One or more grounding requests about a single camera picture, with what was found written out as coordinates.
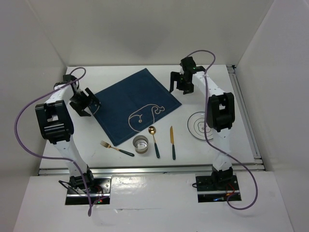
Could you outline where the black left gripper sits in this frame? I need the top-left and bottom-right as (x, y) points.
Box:
(69, 87), (99, 117)

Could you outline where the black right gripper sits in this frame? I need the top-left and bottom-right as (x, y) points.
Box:
(169, 72), (195, 95)

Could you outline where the blue whale placemat cloth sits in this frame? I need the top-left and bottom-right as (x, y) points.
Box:
(90, 69), (181, 146)

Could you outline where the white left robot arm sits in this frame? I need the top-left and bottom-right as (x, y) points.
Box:
(35, 74), (101, 193)

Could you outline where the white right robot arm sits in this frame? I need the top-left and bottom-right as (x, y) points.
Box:
(169, 57), (235, 190)

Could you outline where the small metal cup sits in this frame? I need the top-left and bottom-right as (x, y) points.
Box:
(132, 135), (149, 154)

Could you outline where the gold fork green handle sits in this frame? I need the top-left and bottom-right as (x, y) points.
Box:
(100, 141), (135, 157)

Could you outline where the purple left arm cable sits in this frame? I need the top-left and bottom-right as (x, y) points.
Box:
(14, 67), (107, 217)

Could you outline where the gold knife green handle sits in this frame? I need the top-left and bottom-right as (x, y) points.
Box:
(170, 126), (176, 160)

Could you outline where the gold spoon green handle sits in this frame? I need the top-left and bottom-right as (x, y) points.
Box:
(148, 126), (160, 159)

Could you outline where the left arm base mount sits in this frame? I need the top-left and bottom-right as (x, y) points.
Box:
(58, 177), (112, 205)

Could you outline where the front aluminium rail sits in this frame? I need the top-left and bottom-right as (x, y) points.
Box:
(38, 163), (266, 175)

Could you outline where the aluminium rail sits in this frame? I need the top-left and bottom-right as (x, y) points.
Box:
(38, 163), (266, 175)
(226, 65), (265, 170)

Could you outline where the right side aluminium rail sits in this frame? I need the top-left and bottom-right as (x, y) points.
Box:
(226, 65), (265, 170)

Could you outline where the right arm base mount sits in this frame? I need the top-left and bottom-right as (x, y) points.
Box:
(192, 168), (241, 203)

